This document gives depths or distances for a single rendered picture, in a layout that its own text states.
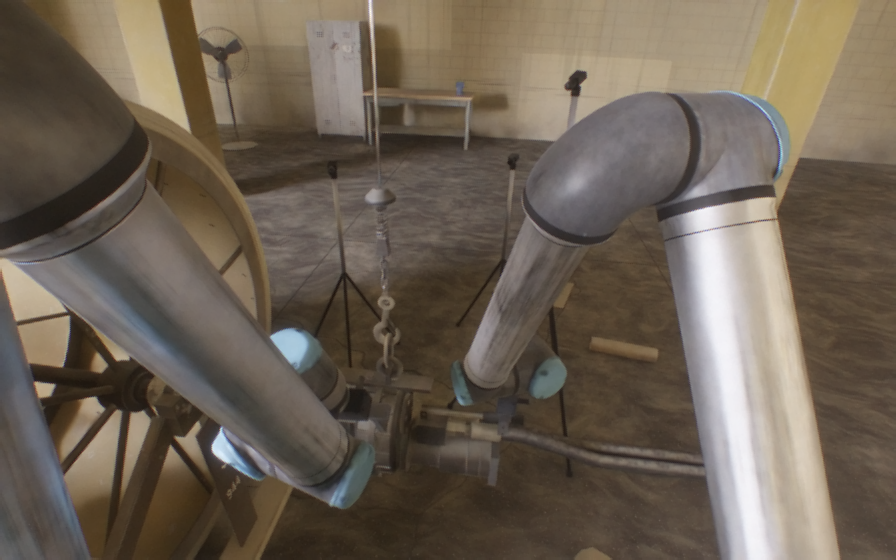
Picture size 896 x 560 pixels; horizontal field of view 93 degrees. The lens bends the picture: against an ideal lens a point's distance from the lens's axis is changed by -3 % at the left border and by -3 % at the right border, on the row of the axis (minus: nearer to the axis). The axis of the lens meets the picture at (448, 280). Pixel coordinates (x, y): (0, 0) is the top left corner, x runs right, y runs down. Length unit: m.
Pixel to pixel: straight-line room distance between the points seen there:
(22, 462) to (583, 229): 0.53
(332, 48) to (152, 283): 8.18
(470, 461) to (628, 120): 1.03
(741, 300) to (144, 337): 0.51
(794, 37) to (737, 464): 4.65
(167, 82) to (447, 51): 4.99
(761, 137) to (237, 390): 0.55
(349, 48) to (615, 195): 7.98
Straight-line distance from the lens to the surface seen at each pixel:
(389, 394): 1.19
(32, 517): 0.52
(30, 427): 0.49
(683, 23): 9.30
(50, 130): 0.27
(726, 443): 0.55
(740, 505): 0.57
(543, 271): 0.55
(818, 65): 5.17
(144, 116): 1.62
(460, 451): 1.30
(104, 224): 0.30
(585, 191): 0.46
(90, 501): 2.52
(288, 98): 9.93
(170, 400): 1.52
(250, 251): 2.08
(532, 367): 0.92
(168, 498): 2.36
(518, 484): 2.33
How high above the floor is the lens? 1.89
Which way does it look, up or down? 30 degrees down
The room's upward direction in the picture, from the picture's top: 2 degrees clockwise
